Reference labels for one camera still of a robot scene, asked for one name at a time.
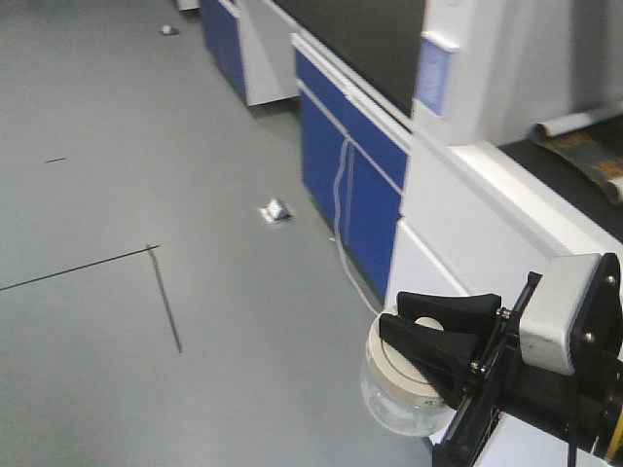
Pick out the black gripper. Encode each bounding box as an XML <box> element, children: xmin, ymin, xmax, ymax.
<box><xmin>379</xmin><ymin>272</ymin><xmax>541</xmax><ymax>466</ymax></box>

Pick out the glass jar with white lid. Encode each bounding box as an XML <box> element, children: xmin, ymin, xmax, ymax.
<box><xmin>360</xmin><ymin>317</ymin><xmax>454</xmax><ymax>438</ymax></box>

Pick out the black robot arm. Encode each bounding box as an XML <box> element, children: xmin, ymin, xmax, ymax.
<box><xmin>380</xmin><ymin>255</ymin><xmax>622</xmax><ymax>466</ymax></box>

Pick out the blue lab cabinet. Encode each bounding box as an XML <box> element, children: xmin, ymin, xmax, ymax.
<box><xmin>199</xmin><ymin>1</ymin><xmax>408</xmax><ymax>299</ymax></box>

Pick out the crumpled white paper near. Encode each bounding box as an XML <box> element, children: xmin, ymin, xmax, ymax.
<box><xmin>258</xmin><ymin>198</ymin><xmax>294</xmax><ymax>225</ymax></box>

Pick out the crumpled white paper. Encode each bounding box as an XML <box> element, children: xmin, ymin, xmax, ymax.
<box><xmin>258</xmin><ymin>198</ymin><xmax>294</xmax><ymax>225</ymax></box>
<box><xmin>160</xmin><ymin>24</ymin><xmax>179</xmax><ymax>36</ymax></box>

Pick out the rolled paper sheet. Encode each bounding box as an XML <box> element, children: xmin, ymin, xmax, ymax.
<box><xmin>529</xmin><ymin>100</ymin><xmax>622</xmax><ymax>206</ymax></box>

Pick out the crumpled white paper far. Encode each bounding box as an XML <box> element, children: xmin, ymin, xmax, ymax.
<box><xmin>160</xmin><ymin>24</ymin><xmax>179</xmax><ymax>36</ymax></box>

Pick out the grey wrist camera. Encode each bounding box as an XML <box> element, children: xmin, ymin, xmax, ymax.
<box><xmin>519</xmin><ymin>253</ymin><xmax>622</xmax><ymax>377</ymax></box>

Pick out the black camera cable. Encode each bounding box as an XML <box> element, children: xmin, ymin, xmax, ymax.
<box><xmin>564</xmin><ymin>417</ymin><xmax>580</xmax><ymax>467</ymax></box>

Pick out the white hose on cabinet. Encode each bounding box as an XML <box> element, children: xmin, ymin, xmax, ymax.
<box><xmin>331</xmin><ymin>136</ymin><xmax>385</xmax><ymax>315</ymax></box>

